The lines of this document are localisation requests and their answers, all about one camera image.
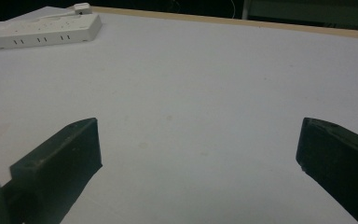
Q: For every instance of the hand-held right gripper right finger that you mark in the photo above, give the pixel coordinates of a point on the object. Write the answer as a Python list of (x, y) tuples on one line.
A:
[(341, 161)]

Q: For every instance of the white power strip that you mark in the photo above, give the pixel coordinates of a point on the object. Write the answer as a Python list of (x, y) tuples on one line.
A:
[(40, 31)]

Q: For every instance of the white plug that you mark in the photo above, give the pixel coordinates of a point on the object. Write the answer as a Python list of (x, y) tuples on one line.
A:
[(81, 8)]

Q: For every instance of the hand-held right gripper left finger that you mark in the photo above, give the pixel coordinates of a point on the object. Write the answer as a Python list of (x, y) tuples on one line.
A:
[(59, 161)]

